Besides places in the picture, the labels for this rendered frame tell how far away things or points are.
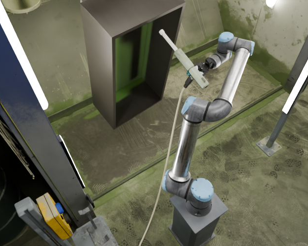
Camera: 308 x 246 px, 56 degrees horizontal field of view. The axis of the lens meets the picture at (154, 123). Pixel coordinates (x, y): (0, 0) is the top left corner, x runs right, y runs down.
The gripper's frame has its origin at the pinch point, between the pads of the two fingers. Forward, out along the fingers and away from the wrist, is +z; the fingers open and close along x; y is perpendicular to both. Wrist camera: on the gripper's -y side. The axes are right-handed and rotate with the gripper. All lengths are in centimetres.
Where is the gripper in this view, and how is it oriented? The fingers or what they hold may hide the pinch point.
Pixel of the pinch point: (191, 75)
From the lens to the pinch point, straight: 194.1
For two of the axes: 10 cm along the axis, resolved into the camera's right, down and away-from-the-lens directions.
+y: -2.4, 3.4, 9.1
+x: -6.1, -7.8, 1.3
